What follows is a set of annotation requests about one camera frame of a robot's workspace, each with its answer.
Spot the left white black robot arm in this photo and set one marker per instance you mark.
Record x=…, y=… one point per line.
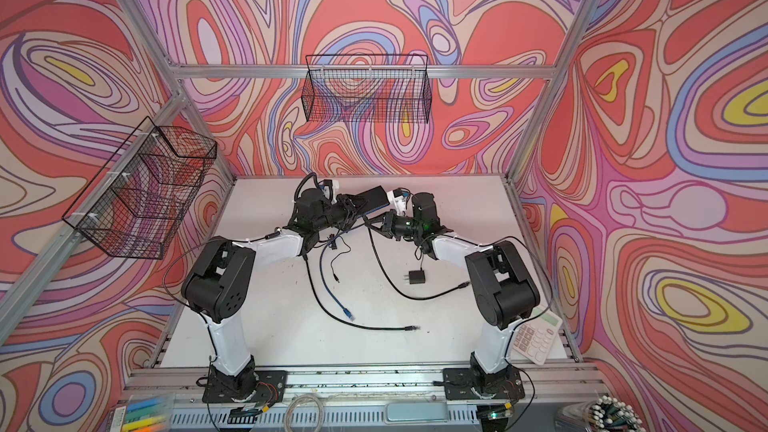
x=217, y=285

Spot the black wire basket left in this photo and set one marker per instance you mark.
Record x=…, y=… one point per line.
x=147, y=196

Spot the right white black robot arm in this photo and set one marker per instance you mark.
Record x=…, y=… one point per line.
x=503, y=288

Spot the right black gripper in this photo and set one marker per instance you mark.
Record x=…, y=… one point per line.
x=389, y=222

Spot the aluminium front rail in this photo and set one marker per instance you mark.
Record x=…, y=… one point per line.
x=353, y=398

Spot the black wire basket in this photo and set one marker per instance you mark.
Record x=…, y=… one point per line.
x=147, y=196
x=367, y=88

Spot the black network switch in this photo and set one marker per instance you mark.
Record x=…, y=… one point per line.
x=370, y=201

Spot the grey flat device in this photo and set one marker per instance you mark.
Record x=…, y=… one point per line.
x=416, y=412

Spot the white calculator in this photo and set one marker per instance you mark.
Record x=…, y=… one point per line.
x=534, y=339

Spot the wrist white camera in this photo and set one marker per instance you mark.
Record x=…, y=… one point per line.
x=399, y=199
x=330, y=189

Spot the box of coloured markers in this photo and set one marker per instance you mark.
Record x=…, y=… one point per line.
x=145, y=415

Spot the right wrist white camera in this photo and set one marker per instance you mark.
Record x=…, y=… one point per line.
x=399, y=199

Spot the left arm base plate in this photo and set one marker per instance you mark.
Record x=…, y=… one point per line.
x=260, y=387

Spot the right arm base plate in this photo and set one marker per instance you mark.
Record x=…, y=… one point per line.
x=473, y=384

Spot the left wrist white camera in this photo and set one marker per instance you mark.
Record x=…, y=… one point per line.
x=330, y=189

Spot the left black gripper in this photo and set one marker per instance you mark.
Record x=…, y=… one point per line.
x=349, y=211

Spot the black wire basket back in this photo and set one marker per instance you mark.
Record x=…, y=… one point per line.
x=367, y=88

